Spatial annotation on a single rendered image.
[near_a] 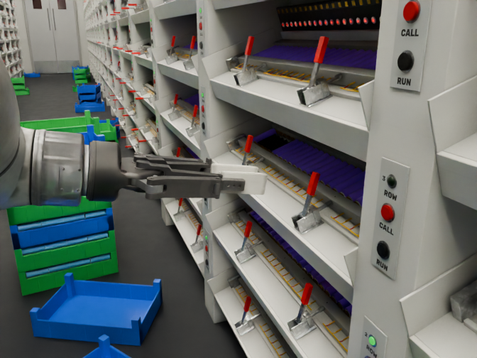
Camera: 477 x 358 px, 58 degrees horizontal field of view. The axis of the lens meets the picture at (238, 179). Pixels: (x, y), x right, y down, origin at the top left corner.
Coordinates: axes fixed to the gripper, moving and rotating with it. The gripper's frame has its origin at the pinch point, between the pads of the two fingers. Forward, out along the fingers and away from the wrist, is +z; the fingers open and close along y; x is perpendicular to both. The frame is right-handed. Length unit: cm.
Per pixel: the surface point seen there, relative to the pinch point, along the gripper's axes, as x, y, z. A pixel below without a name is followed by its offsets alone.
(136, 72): 1, -185, 9
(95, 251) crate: -52, -81, -12
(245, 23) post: 24, -45, 14
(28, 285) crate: -62, -78, -32
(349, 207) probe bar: -2.1, 4.5, 16.3
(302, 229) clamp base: -7.0, 1.1, 11.2
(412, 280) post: -1.9, 25.1, 9.6
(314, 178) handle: 0.9, 0.5, 11.8
